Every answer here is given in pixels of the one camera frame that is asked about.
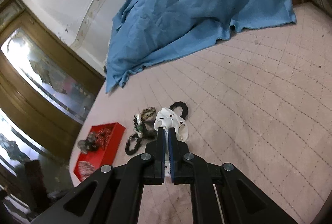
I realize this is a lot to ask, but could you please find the black lace scrunchie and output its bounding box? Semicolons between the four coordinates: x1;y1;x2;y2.
125;133;142;156

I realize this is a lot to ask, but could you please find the red box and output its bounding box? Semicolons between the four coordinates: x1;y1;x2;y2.
73;122;127;183

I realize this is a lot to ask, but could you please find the blue cloth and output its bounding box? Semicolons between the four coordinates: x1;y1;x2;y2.
105;0;297;94

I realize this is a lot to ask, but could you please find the red dotted scrunchie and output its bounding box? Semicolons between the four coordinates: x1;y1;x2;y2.
95;129;115;148

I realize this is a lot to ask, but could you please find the leopard print scrunchie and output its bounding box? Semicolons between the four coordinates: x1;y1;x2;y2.
140;107;157;123

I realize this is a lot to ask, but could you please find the pink quilted mattress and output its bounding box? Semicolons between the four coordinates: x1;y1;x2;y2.
69;2;332;224

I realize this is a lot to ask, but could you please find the white black-dotted scrunchie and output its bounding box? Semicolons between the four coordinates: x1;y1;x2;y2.
154;107;189;178

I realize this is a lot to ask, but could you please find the plain black scrunchie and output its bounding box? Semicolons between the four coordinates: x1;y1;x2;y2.
170;101;190;117

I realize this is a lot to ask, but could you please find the grey fur scrunchie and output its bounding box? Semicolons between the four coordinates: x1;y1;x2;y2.
77;133;100;153

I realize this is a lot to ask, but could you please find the large pearl bracelet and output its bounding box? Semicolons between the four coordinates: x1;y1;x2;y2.
133;113;144;139

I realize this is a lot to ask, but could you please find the red plaid scrunchie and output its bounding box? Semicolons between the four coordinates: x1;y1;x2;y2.
76;161;98;175

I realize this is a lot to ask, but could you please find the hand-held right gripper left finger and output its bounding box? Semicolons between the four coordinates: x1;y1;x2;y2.
31;128;166;224

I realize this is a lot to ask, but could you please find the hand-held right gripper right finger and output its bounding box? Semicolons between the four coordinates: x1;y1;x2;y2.
168;128;299;224

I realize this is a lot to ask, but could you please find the wooden glass door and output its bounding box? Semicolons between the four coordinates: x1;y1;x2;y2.
0;0;107;224

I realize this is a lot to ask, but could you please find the black hair claw clip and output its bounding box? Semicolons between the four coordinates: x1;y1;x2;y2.
142;120;159;139

